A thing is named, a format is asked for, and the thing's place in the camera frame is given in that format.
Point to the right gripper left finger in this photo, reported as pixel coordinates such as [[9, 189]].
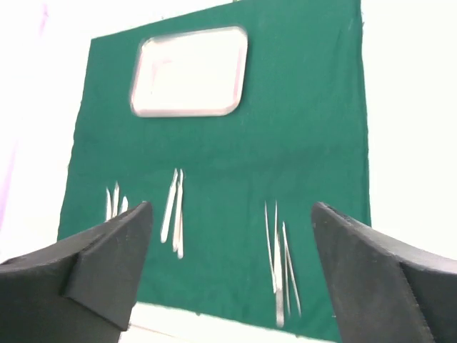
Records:
[[80, 289]]

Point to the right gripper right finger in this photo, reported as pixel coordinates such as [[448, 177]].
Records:
[[382, 289]]

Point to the steel surgical scissors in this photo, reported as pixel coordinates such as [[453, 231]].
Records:
[[108, 205]]

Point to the steel hemostat clamp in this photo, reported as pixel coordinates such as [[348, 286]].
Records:
[[115, 200]]

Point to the steel tweezers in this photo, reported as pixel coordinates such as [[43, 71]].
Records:
[[278, 274], [290, 279]]

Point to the steel forceps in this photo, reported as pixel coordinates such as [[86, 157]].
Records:
[[270, 257]]

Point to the dark green surgical cloth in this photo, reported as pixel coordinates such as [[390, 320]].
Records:
[[299, 136]]

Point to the stainless steel tray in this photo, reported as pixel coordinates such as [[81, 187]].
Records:
[[192, 74]]

